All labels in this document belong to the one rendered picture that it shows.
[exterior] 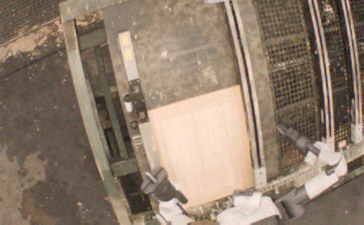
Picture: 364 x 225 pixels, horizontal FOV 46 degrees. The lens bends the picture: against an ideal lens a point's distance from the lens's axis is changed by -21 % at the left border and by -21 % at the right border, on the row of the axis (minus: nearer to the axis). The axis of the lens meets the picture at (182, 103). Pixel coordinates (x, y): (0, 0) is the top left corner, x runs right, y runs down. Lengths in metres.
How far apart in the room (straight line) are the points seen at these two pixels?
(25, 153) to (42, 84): 0.68
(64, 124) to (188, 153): 1.67
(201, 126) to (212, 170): 0.24
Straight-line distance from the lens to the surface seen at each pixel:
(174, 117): 2.37
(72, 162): 3.76
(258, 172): 2.57
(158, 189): 1.92
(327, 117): 2.66
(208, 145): 2.47
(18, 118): 4.09
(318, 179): 2.14
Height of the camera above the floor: 3.34
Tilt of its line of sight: 59 degrees down
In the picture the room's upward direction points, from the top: straight up
